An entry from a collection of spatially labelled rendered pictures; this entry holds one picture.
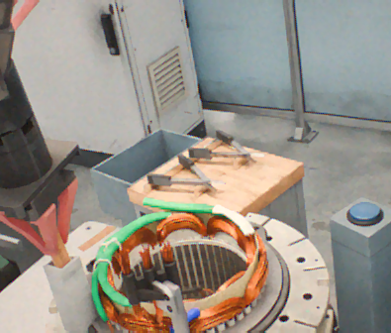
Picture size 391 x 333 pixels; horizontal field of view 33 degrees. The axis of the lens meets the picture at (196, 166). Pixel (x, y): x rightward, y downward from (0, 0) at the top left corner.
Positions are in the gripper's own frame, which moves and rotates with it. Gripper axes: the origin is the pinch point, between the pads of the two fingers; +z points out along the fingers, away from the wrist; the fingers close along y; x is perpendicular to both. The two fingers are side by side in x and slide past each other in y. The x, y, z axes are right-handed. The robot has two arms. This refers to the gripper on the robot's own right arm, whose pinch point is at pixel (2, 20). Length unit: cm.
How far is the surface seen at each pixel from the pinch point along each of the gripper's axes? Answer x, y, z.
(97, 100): 79, -214, 66
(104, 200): 24.6, -15.0, 28.3
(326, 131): 191, -188, 50
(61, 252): 7.1, 25.6, 16.5
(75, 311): 10.0, 26.6, 22.7
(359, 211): 49, 16, 10
